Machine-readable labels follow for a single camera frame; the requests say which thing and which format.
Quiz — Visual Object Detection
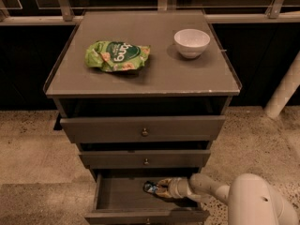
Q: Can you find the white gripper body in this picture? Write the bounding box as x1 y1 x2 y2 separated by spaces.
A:
168 177 191 199

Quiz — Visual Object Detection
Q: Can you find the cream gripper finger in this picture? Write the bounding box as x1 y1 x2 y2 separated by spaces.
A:
157 178 172 187
155 188 172 199

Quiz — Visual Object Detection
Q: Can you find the blue silver redbull can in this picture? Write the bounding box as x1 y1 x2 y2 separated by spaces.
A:
143 181 159 194

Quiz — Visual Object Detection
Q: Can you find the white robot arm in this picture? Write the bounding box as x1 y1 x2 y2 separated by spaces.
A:
176 106 299 225

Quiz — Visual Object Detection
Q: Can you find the brass middle drawer knob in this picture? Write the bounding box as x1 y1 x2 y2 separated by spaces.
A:
143 158 150 166

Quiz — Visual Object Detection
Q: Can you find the brass drawer knob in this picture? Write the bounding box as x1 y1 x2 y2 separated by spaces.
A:
143 158 150 166
141 128 149 137

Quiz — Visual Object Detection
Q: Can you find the grey bottom drawer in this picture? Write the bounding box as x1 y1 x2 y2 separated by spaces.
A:
84 171 209 225

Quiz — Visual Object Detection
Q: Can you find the grey drawer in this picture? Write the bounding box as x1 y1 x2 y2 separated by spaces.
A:
80 150 210 169
84 171 209 225
61 115 225 143

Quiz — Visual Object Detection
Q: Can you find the brass top drawer knob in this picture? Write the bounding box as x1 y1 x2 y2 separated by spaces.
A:
141 128 149 137

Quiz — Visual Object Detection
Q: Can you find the grey middle drawer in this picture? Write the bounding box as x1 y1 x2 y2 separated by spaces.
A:
80 150 210 169

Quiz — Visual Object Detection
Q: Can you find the grey top drawer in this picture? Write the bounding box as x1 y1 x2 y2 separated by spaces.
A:
61 115 225 143

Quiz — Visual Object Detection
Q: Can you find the grey drawer cabinet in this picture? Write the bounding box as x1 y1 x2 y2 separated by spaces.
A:
42 10 243 225

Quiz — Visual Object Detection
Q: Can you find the green snack bag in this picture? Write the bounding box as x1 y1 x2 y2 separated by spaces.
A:
85 41 151 72

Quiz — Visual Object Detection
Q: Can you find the white ceramic bowl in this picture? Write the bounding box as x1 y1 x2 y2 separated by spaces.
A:
173 29 210 59

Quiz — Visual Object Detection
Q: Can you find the metal railing frame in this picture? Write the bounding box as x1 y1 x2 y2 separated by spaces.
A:
0 0 300 25

